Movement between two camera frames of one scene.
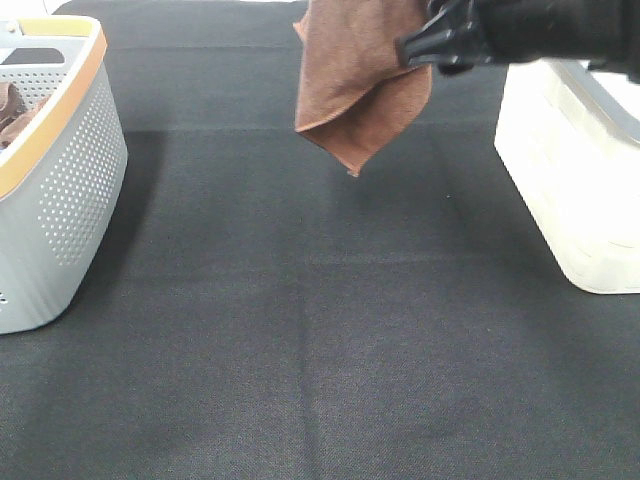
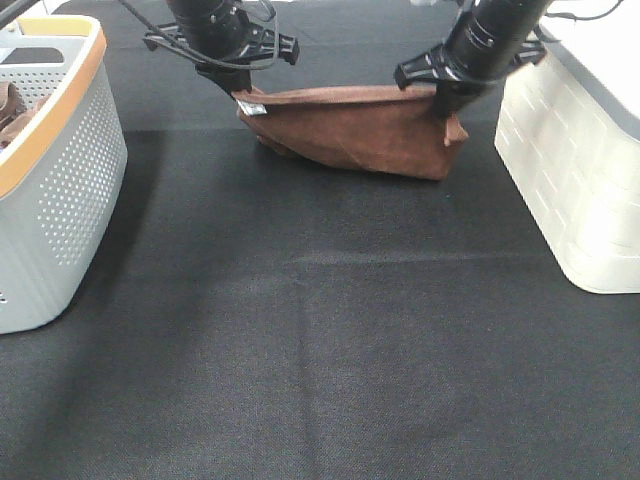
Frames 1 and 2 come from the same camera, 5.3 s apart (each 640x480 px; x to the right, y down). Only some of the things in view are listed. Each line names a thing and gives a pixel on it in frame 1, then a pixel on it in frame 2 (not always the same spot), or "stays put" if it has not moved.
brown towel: x=352 y=92 → x=395 y=128
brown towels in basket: x=14 y=113 stays put
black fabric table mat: x=260 y=312 stays put
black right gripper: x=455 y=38 → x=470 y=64
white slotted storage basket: x=569 y=138 stays put
